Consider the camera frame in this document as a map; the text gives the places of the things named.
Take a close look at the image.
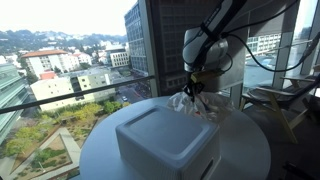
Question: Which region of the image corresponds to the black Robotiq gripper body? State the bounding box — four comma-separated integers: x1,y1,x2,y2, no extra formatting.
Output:
183,73,204,100

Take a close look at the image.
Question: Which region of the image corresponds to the white red plastic carrier bag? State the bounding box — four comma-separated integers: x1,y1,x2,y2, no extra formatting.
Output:
167,92,235,124

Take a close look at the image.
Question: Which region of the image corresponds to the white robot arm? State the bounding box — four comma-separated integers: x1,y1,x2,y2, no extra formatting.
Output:
182,0,248,99

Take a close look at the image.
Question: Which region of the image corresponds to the white plastic basket box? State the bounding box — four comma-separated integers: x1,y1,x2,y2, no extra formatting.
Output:
116,106,221,180

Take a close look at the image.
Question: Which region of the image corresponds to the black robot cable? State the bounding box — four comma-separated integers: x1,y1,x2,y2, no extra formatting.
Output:
221,0,320,73

